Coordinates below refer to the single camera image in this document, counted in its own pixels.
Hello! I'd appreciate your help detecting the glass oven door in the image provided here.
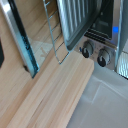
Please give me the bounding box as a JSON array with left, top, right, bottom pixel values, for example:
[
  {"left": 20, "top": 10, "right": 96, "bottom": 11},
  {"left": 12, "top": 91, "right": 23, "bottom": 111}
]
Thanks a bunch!
[{"left": 0, "top": 0, "right": 41, "bottom": 79}]

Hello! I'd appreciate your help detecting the dark ribbed oven tray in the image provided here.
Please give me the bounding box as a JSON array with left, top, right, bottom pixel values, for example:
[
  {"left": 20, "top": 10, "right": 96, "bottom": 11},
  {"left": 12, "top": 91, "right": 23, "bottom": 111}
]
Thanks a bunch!
[{"left": 56, "top": 0, "right": 114, "bottom": 52}]

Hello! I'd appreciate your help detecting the metal wire oven rack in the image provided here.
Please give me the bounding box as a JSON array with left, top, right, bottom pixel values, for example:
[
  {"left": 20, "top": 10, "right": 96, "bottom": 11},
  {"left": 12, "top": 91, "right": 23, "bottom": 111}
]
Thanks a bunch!
[{"left": 42, "top": 0, "right": 72, "bottom": 65}]

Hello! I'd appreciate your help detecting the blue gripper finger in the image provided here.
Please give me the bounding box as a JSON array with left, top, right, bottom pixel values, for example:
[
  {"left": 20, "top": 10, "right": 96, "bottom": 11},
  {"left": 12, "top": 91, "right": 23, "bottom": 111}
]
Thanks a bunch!
[{"left": 0, "top": 38, "right": 5, "bottom": 69}]

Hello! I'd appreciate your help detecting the silver toaster oven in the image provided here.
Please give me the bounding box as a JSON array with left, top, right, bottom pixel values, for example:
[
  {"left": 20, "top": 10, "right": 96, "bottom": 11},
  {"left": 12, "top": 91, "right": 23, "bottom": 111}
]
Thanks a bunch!
[{"left": 78, "top": 0, "right": 128, "bottom": 79}]

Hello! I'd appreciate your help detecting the black oven knob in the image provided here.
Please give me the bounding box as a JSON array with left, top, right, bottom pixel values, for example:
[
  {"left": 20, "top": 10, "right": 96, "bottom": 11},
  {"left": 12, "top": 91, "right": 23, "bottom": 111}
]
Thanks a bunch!
[
  {"left": 97, "top": 48, "right": 113, "bottom": 67},
  {"left": 81, "top": 40, "right": 95, "bottom": 59}
]

